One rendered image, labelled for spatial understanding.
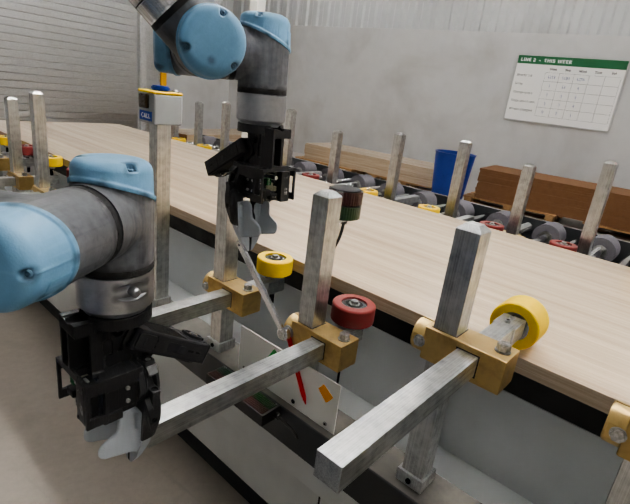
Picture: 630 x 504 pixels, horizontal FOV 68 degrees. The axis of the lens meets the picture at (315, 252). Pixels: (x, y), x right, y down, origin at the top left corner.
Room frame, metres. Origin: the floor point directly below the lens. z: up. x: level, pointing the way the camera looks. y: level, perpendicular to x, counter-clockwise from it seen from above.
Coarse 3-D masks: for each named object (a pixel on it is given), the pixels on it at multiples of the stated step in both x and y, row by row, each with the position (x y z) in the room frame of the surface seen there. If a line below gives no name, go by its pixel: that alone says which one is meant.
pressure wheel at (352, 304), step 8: (336, 296) 0.80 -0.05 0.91; (344, 296) 0.80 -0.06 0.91; (352, 296) 0.81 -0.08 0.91; (360, 296) 0.81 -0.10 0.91; (336, 304) 0.76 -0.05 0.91; (344, 304) 0.77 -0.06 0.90; (352, 304) 0.77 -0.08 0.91; (360, 304) 0.78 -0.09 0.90; (368, 304) 0.78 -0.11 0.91; (336, 312) 0.76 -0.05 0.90; (344, 312) 0.74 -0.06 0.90; (352, 312) 0.74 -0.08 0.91; (360, 312) 0.74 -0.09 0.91; (368, 312) 0.75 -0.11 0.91; (336, 320) 0.75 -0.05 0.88; (344, 320) 0.74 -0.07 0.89; (352, 320) 0.74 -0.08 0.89; (360, 320) 0.74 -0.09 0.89; (368, 320) 0.75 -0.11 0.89; (352, 328) 0.74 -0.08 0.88; (360, 328) 0.74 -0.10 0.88
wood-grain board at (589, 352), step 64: (0, 128) 2.33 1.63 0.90; (64, 128) 2.61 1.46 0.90; (128, 128) 2.97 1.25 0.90; (192, 192) 1.50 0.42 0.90; (384, 256) 1.08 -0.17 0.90; (448, 256) 1.15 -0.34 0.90; (512, 256) 1.22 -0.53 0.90; (576, 256) 1.30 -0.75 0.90; (576, 320) 0.84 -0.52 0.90; (576, 384) 0.61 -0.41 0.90
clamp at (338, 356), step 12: (288, 324) 0.76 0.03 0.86; (300, 324) 0.74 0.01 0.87; (324, 324) 0.75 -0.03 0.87; (300, 336) 0.74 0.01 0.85; (312, 336) 0.72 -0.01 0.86; (324, 336) 0.71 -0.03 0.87; (336, 336) 0.71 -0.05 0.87; (324, 348) 0.70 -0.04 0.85; (336, 348) 0.68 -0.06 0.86; (348, 348) 0.69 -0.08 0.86; (324, 360) 0.70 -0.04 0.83; (336, 360) 0.68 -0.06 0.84; (348, 360) 0.70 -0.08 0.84
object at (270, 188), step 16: (240, 128) 0.73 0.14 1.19; (256, 128) 0.72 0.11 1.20; (272, 128) 0.74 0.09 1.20; (256, 144) 0.73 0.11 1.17; (272, 144) 0.71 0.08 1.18; (240, 160) 0.75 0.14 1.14; (256, 160) 0.73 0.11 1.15; (272, 160) 0.70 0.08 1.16; (240, 176) 0.73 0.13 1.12; (256, 176) 0.70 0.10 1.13; (272, 176) 0.72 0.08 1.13; (288, 176) 0.74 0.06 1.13; (240, 192) 0.73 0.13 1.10; (256, 192) 0.72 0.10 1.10; (272, 192) 0.73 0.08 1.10; (288, 192) 0.74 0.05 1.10
